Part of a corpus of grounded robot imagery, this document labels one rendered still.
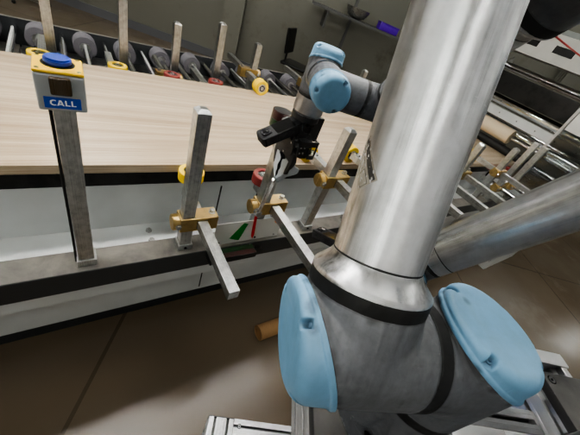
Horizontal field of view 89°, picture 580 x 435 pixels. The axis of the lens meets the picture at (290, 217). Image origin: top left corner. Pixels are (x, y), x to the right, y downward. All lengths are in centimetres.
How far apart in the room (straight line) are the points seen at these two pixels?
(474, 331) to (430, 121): 19
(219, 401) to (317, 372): 129
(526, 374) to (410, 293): 14
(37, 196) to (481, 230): 108
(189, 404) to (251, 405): 27
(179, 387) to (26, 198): 94
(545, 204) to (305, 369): 39
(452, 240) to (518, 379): 25
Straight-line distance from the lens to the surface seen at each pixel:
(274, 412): 158
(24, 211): 113
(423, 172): 25
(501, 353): 35
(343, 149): 104
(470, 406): 37
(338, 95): 61
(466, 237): 53
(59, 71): 66
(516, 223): 52
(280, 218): 97
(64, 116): 71
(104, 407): 154
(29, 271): 100
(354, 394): 29
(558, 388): 84
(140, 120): 124
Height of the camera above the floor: 146
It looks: 37 degrees down
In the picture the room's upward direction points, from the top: 24 degrees clockwise
